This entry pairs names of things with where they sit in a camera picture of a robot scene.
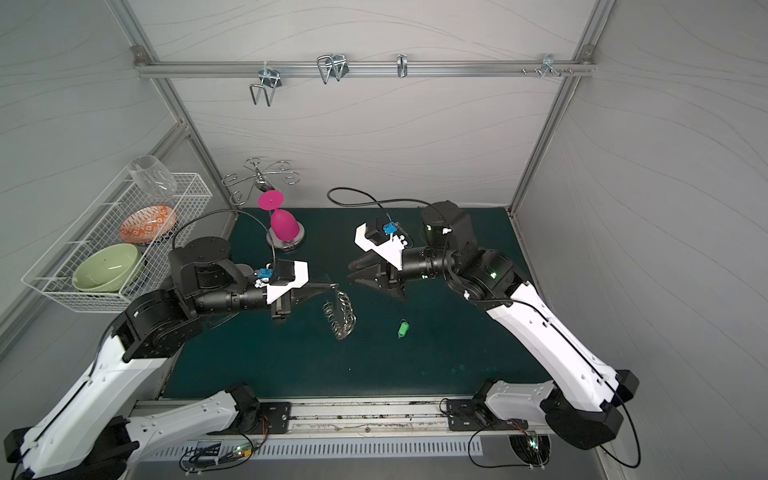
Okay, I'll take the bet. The green key tag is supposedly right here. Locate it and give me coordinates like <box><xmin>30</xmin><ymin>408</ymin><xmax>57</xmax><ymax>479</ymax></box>
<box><xmin>397</xmin><ymin>321</ymin><xmax>410</xmax><ymax>338</ymax></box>

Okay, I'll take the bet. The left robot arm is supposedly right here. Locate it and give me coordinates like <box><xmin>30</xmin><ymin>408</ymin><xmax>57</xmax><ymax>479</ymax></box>
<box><xmin>4</xmin><ymin>236</ymin><xmax>335</xmax><ymax>479</ymax></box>

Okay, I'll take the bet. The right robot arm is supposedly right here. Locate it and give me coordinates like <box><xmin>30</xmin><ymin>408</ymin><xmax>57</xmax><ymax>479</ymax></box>
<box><xmin>348</xmin><ymin>201</ymin><xmax>639</xmax><ymax>450</ymax></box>

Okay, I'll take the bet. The green table mat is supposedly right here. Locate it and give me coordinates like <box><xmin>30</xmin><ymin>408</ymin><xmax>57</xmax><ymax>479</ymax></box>
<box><xmin>164</xmin><ymin>208</ymin><xmax>547</xmax><ymax>399</ymax></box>

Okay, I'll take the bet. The pink wine glass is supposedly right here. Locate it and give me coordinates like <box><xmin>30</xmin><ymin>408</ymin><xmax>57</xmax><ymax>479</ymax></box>
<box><xmin>258</xmin><ymin>190</ymin><xmax>300</xmax><ymax>242</ymax></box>

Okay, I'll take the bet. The metal glass rack stand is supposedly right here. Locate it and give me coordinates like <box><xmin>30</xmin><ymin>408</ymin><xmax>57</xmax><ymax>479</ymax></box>
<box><xmin>221</xmin><ymin>157</ymin><xmax>306</xmax><ymax>251</ymax></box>

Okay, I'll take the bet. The orange patterned bowl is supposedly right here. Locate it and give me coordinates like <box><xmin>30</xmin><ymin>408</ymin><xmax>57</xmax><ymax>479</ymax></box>
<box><xmin>119</xmin><ymin>205</ymin><xmax>178</xmax><ymax>245</ymax></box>

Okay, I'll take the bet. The vent grille strip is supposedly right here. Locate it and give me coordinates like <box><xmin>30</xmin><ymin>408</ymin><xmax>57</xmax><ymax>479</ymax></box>
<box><xmin>133</xmin><ymin>437</ymin><xmax>484</xmax><ymax>462</ymax></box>

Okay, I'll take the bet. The green bowl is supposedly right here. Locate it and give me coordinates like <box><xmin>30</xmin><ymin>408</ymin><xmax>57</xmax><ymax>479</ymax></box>
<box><xmin>71</xmin><ymin>243</ymin><xmax>143</xmax><ymax>293</ymax></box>

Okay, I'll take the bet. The clear glass cup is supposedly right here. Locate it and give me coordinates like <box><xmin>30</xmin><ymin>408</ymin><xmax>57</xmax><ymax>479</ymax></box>
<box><xmin>128</xmin><ymin>155</ymin><xmax>177</xmax><ymax>201</ymax></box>

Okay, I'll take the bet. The loop metal hook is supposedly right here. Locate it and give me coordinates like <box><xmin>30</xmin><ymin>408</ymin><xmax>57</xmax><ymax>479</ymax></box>
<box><xmin>316</xmin><ymin>53</ymin><xmax>349</xmax><ymax>84</ymax></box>

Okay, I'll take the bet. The small flat metal hook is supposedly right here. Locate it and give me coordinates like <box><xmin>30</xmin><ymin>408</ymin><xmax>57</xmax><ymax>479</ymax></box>
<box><xmin>396</xmin><ymin>54</ymin><xmax>408</xmax><ymax>79</ymax></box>

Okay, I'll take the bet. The double prong metal hook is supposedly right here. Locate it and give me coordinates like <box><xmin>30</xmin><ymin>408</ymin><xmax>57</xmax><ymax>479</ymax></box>
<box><xmin>249</xmin><ymin>64</ymin><xmax>282</xmax><ymax>107</ymax></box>

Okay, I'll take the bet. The round floor fan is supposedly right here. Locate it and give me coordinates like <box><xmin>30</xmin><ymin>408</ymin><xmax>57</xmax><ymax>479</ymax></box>
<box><xmin>509</xmin><ymin>432</ymin><xmax>551</xmax><ymax>469</ymax></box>

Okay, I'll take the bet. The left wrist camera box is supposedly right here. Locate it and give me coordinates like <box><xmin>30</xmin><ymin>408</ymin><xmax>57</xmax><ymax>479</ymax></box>
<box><xmin>254</xmin><ymin>260</ymin><xmax>309</xmax><ymax>305</ymax></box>

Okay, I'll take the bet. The right camera cable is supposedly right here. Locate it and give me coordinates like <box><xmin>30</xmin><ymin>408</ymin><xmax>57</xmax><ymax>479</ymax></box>
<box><xmin>326</xmin><ymin>187</ymin><xmax>451</xmax><ymax>232</ymax></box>

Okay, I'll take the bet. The camera cable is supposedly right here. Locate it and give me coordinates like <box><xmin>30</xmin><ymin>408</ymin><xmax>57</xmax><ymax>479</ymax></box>
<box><xmin>326</xmin><ymin>187</ymin><xmax>451</xmax><ymax>232</ymax></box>
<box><xmin>171</xmin><ymin>208</ymin><xmax>277</xmax><ymax>271</ymax></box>

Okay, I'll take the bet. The left camera cable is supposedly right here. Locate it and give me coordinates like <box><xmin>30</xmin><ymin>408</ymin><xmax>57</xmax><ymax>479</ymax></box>
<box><xmin>171</xmin><ymin>208</ymin><xmax>277</xmax><ymax>271</ymax></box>

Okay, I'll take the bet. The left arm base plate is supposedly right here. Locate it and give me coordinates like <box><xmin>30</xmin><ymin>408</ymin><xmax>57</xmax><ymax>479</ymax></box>
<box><xmin>209</xmin><ymin>402</ymin><xmax>292</xmax><ymax>435</ymax></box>

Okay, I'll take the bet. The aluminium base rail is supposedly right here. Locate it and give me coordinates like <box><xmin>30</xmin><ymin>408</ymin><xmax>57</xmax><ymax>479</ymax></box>
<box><xmin>119</xmin><ymin>392</ymin><xmax>614</xmax><ymax>444</ymax></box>

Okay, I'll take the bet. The left base cable bundle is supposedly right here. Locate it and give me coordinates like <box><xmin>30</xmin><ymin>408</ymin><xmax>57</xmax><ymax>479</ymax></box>
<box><xmin>178</xmin><ymin>413</ymin><xmax>271</xmax><ymax>475</ymax></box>

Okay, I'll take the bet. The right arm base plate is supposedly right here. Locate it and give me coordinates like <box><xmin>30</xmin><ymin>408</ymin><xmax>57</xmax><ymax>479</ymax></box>
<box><xmin>438</xmin><ymin>398</ymin><xmax>529</xmax><ymax>432</ymax></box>

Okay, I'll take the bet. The white wire basket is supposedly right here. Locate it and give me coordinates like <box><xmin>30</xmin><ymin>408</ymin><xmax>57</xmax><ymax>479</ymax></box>
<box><xmin>22</xmin><ymin>173</ymin><xmax>212</xmax><ymax>313</ymax></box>

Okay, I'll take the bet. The right base cable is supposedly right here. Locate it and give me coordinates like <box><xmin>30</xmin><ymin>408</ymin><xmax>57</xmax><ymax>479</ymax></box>
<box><xmin>437</xmin><ymin>395</ymin><xmax>550</xmax><ymax>469</ymax></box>

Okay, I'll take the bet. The right metal hook bracket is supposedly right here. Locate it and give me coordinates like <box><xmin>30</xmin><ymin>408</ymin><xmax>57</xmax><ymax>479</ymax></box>
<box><xmin>520</xmin><ymin>55</ymin><xmax>573</xmax><ymax>78</ymax></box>

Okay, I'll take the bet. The aluminium cross rail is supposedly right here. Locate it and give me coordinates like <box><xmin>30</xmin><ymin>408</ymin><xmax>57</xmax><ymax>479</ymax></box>
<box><xmin>136</xmin><ymin>58</ymin><xmax>597</xmax><ymax>79</ymax></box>

